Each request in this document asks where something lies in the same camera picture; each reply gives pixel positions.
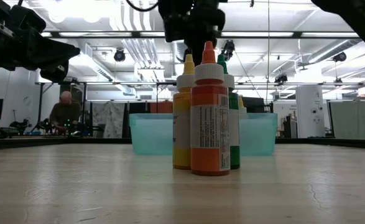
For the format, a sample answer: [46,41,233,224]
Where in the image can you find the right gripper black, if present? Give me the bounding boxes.
[182,0,226,65]

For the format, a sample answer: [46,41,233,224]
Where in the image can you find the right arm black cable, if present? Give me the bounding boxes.
[125,0,161,13]

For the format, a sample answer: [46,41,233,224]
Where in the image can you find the black desk monitor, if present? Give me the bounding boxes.
[243,96,269,114]

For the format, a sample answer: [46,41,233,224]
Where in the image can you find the black ceiling spotlight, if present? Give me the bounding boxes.
[331,51,348,63]
[221,39,236,62]
[113,48,127,63]
[274,73,289,85]

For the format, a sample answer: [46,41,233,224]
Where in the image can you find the large orange colouring bottle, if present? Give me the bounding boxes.
[190,41,231,177]

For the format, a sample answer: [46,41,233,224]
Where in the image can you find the large yellow colouring bottle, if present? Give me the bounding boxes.
[172,54,197,170]

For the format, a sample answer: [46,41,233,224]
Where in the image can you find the green translucent plastic bin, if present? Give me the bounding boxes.
[129,112,279,157]

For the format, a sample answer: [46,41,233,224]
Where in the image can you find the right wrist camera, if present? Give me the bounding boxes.
[157,0,186,44]

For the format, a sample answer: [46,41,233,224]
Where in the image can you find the patterned grey cloth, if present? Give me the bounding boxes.
[91,101,126,139]

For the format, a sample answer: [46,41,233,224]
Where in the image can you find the grey partition screen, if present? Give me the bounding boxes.
[326,100,365,140]

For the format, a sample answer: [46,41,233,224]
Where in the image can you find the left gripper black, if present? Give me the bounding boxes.
[0,0,81,83]

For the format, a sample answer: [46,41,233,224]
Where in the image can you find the thin hanging cable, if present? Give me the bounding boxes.
[266,0,270,105]

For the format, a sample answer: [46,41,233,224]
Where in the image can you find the black overhead rig bar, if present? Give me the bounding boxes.
[40,30,362,40]

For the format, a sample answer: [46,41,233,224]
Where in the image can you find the pale orange bottle yellow bands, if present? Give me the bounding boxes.
[238,95,247,114]

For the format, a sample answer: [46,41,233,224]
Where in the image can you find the large green colouring bottle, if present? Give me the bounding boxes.
[216,54,241,170]

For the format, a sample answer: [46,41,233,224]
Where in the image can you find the person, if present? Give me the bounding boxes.
[49,90,83,136]

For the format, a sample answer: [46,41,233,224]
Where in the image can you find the silver ventilation duct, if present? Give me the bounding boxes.
[169,40,188,63]

